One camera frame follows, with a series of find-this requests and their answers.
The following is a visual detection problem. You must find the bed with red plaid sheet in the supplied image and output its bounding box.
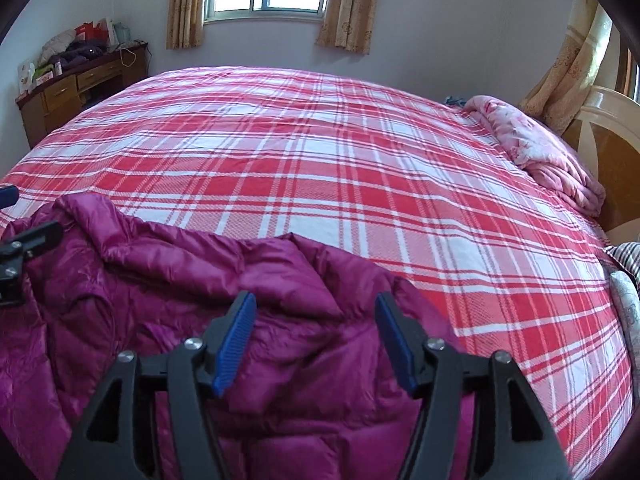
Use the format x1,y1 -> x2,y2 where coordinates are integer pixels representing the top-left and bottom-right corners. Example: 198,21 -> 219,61
0,65 -> 636,480

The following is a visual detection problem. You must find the magenta quilted down jacket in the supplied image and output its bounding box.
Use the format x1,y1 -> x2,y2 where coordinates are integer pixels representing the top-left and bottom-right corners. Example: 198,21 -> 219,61
0,194 -> 476,480

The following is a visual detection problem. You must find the striped pillow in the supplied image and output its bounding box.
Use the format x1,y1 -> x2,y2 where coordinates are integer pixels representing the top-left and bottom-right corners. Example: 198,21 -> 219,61
602,241 -> 640,273

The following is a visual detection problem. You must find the pink folded blanket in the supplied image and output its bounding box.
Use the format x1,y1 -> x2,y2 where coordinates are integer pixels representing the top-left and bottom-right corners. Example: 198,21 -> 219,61
462,95 -> 606,218

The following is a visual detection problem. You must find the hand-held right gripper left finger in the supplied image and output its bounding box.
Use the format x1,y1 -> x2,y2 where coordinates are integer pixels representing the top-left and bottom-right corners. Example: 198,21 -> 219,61
54,290 -> 258,480

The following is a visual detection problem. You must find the white printed box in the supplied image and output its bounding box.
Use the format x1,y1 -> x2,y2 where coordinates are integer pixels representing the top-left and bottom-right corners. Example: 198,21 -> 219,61
17,60 -> 38,96

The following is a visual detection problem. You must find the red gift bag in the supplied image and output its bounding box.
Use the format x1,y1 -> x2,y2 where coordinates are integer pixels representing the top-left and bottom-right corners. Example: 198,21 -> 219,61
75,17 -> 118,48

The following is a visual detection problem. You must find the cream wooden headboard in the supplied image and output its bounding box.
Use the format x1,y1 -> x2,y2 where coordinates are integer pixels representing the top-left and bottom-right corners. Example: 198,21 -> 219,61
562,85 -> 640,241

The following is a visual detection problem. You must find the large window beside headboard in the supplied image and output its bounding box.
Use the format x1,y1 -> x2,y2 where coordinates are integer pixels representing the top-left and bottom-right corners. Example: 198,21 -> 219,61
617,45 -> 640,103

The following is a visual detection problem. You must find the pile of dark clothes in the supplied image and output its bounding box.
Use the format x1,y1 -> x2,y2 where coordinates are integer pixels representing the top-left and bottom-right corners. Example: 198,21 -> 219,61
55,40 -> 107,70

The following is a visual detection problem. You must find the beige patterned curtain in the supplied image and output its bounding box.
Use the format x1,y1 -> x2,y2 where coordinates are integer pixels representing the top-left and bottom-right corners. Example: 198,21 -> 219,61
166,0 -> 207,51
315,0 -> 386,56

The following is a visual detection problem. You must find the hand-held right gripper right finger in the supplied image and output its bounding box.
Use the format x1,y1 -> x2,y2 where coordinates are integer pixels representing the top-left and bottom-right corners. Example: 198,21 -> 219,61
374,291 -> 573,480

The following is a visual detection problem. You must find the grey floral pillow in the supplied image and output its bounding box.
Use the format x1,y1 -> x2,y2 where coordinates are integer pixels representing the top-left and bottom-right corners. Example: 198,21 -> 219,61
610,270 -> 640,356

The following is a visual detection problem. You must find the yellow floral curtain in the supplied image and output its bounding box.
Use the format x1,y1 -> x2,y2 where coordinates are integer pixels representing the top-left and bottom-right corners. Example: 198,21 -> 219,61
520,0 -> 628,136

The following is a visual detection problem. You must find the brown wooden desk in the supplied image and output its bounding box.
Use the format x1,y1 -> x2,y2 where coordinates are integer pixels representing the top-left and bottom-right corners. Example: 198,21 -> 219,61
15,42 -> 151,150

